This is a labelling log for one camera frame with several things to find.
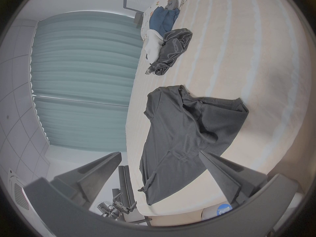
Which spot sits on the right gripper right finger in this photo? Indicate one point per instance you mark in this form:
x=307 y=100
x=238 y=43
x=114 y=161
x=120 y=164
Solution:
x=229 y=179

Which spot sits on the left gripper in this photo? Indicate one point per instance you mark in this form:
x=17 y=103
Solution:
x=126 y=205

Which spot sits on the black T-shirt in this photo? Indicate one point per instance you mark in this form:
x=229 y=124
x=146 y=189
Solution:
x=177 y=132

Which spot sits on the grey garment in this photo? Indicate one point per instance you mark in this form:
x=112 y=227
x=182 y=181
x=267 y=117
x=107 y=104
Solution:
x=172 y=4

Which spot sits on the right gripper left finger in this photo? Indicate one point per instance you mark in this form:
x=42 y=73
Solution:
x=98 y=176

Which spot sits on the black satin garment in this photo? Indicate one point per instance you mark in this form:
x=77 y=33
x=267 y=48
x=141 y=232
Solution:
x=172 y=48

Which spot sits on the white garment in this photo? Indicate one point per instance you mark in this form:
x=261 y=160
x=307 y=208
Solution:
x=153 y=46

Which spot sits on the grey bedside table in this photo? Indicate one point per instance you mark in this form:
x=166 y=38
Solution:
x=138 y=18

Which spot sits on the black chest of drawers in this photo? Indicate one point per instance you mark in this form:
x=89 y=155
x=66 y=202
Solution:
x=126 y=181

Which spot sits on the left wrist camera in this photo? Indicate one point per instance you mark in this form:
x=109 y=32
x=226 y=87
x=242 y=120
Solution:
x=108 y=210

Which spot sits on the blue knitted garment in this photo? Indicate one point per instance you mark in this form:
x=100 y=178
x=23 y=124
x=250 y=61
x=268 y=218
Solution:
x=163 y=18

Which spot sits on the blue-green curtain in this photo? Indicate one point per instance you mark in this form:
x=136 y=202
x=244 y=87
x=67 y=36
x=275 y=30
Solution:
x=86 y=53
x=81 y=125

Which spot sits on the bed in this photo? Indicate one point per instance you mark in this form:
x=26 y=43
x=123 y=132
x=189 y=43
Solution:
x=246 y=58

